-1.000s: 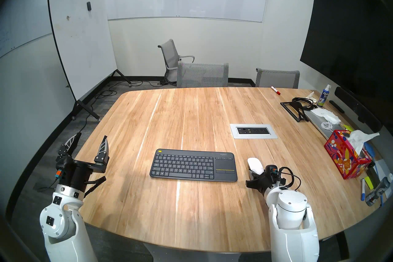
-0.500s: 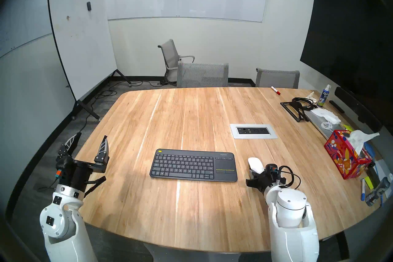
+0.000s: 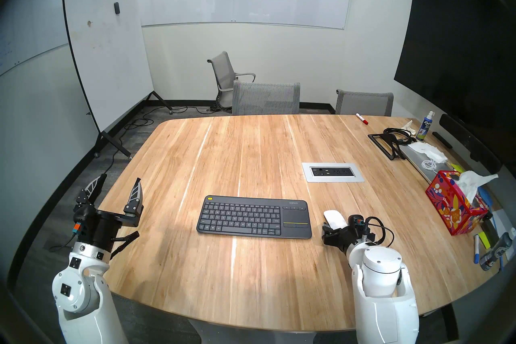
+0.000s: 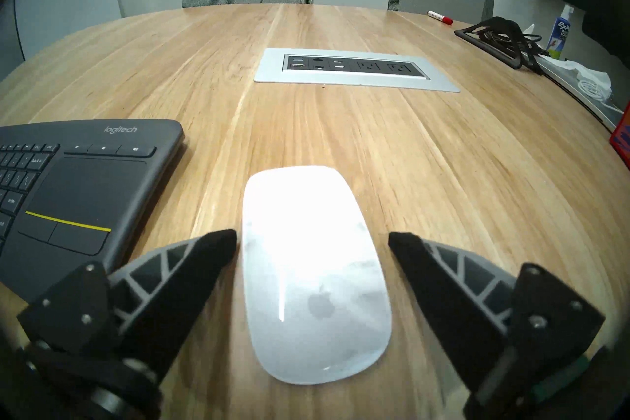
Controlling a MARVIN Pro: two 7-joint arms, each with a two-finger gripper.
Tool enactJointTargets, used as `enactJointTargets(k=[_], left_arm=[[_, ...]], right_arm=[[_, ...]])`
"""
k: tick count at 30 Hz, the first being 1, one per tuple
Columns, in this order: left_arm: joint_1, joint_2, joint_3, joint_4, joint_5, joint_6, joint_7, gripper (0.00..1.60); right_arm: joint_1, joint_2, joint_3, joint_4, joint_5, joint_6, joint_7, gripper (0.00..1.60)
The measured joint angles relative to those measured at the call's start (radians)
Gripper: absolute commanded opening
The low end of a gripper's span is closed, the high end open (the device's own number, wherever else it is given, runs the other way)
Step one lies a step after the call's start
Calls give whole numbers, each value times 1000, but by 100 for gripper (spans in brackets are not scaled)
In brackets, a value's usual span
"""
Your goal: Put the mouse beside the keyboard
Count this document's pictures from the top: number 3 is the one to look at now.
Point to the grey mesh chair wide back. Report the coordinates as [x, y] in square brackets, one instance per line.
[266, 97]

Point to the freestanding whiteboard on stand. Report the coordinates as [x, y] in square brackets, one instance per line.
[109, 57]

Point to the wall whiteboard with writing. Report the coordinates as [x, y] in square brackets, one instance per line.
[32, 24]

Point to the white paper sheet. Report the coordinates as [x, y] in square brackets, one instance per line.
[504, 222]

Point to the blue whiteboard marker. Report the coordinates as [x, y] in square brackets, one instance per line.
[477, 250]

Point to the small crumpled white tissue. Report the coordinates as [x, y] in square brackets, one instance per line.
[409, 125]

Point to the grey spray can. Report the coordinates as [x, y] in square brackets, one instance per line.
[494, 254]

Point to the grey mesh office chair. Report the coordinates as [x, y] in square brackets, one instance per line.
[365, 103]

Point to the black magnetic board eraser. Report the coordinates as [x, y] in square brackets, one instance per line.
[117, 8]

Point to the whiteboard cleaner spray bottle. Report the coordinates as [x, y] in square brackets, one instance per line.
[425, 128]

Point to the red floral tissue box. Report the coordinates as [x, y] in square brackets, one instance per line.
[451, 204]

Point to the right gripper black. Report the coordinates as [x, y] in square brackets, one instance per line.
[346, 238]

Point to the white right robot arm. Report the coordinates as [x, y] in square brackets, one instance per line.
[383, 299]

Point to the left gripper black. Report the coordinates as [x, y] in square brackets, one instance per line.
[100, 229]

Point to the silver table power outlet box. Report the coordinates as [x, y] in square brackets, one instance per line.
[332, 172]

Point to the large black wall screen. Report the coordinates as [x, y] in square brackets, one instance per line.
[455, 45]

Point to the blue plastic item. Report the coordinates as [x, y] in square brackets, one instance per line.
[485, 197]

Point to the black laptop stand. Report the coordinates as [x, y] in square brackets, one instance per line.
[387, 149]

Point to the yellow sticky note pad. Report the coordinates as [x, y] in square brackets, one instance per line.
[456, 168]

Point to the silver laptop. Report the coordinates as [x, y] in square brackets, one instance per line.
[419, 166]

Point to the red whiteboard marker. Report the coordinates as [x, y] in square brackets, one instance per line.
[362, 118]

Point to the white crumpled paper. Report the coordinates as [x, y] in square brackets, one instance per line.
[427, 150]

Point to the grey chair with armrests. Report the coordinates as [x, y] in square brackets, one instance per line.
[222, 69]

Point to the black video sound bar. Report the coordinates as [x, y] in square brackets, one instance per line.
[471, 143]

